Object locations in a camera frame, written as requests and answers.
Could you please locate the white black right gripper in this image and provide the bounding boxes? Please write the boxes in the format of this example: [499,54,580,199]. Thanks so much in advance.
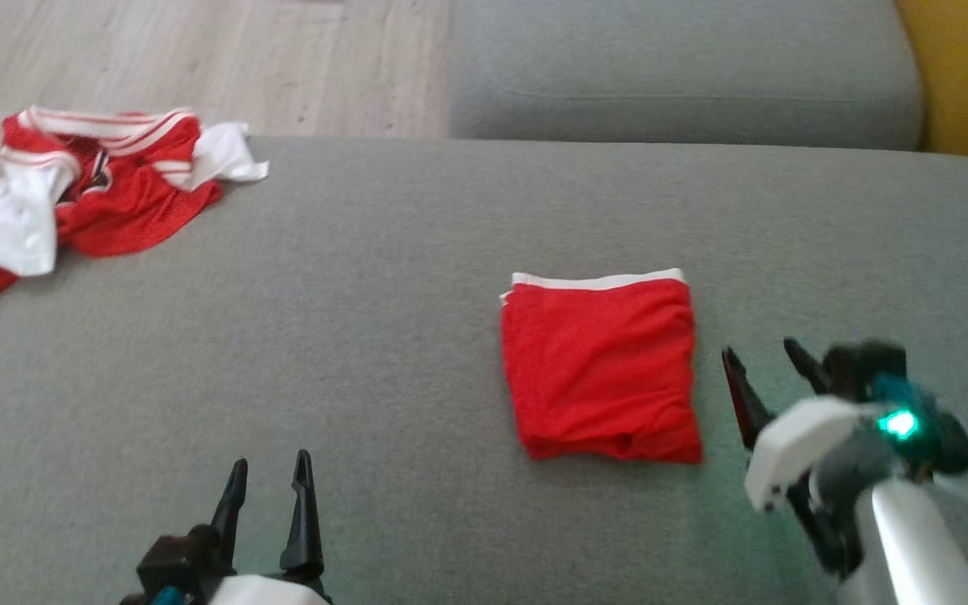
[720,338,968,581]

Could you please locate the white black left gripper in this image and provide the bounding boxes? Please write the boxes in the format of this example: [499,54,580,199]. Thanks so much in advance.
[120,450,334,605]

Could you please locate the red shorts with white stripe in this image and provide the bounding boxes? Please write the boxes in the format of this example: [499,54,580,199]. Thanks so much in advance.
[499,268,704,466]

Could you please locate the red and white jersey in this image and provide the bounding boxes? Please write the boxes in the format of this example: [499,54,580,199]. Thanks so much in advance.
[0,105,271,303]

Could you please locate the large grey sofa seat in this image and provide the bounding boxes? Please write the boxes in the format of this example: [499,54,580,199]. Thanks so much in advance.
[0,137,968,605]

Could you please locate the small grey sofa cushion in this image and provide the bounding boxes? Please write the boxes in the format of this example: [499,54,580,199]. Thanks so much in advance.
[448,0,924,152]

